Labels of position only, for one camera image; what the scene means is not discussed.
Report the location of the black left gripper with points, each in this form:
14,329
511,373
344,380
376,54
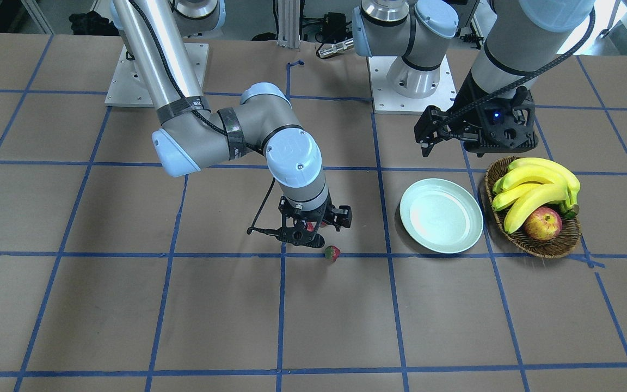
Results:
466,104

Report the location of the light green plate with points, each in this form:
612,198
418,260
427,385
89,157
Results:
441,216

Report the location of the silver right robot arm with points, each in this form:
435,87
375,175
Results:
192,136

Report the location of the red apple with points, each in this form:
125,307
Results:
543,224

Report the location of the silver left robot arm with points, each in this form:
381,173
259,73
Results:
527,39

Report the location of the yellow banana bunch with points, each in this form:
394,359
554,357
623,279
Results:
529,184

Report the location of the woven wicker basket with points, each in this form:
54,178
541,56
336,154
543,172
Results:
561,245

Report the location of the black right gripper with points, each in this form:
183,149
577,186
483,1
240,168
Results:
341,215

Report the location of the aluminium frame post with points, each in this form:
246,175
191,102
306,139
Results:
288,24

